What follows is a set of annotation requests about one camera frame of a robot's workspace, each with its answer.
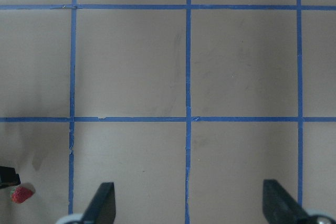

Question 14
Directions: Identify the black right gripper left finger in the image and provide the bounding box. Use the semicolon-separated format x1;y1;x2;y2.
82;182;116;224

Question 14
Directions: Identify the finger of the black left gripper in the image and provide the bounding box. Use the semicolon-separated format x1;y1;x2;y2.
0;166;20;189

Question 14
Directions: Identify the red strawberry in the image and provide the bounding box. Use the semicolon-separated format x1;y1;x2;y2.
10;186;34;204

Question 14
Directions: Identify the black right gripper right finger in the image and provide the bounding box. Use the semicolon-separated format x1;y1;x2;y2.
262;179;309;224

